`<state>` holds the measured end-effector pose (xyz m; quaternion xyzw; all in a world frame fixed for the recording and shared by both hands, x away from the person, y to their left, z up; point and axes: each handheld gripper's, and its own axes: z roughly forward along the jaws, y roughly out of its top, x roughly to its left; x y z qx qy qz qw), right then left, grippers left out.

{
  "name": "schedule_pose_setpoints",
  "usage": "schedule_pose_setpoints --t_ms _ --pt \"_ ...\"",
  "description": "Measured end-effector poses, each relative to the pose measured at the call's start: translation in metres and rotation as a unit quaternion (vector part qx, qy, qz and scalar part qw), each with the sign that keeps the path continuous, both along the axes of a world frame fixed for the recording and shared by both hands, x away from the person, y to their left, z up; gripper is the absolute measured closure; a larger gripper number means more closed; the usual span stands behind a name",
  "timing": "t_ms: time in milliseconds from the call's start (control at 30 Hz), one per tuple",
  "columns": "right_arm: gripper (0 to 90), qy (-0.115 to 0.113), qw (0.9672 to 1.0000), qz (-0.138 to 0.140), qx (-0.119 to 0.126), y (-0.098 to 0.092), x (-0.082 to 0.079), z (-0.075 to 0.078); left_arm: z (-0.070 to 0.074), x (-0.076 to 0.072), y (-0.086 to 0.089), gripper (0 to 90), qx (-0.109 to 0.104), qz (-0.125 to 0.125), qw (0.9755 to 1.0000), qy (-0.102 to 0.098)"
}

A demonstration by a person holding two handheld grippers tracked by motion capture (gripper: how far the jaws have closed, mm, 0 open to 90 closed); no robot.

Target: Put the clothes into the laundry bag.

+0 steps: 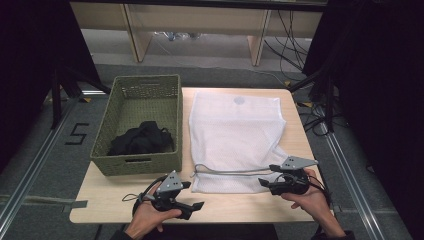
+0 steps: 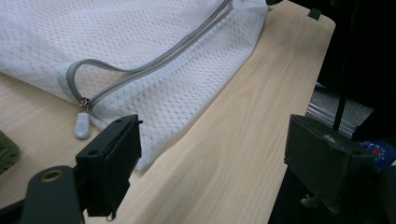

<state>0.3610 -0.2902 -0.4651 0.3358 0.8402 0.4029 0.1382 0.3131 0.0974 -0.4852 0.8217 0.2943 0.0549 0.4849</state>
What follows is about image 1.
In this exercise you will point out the black curtain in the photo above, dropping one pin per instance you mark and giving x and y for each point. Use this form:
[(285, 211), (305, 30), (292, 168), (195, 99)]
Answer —
[(376, 83), (30, 60)]

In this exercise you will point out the black metal stand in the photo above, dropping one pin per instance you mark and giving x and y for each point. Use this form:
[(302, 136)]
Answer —
[(329, 100), (56, 100)]

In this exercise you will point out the green woven basket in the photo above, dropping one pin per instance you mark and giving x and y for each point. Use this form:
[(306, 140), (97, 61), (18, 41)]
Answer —
[(140, 103)]

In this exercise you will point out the grey tape strip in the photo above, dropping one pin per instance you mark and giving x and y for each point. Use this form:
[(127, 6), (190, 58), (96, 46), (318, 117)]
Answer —
[(43, 201)]

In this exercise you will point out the person's left hand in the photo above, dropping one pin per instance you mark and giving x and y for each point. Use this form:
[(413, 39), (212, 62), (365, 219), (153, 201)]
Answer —
[(146, 217)]

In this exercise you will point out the aluminium floor rail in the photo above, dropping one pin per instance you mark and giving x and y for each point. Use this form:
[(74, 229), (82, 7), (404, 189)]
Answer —
[(30, 173), (353, 186)]

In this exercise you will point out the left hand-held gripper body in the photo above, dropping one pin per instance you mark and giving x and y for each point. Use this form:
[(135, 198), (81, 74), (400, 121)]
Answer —
[(169, 184)]

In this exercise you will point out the white mesh laundry bag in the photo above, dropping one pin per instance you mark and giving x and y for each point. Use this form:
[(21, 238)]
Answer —
[(233, 133)]

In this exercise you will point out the black cloth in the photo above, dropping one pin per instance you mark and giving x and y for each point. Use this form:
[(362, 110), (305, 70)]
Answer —
[(141, 139)]

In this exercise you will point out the light wooden desk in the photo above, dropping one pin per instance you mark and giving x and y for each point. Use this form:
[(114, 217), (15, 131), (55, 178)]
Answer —
[(200, 18)]

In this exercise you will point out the person's right hand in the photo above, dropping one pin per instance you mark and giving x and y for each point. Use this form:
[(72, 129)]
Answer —
[(311, 198)]

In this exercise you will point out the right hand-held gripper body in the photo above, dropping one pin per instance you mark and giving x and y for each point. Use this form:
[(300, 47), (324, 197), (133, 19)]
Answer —
[(289, 185)]

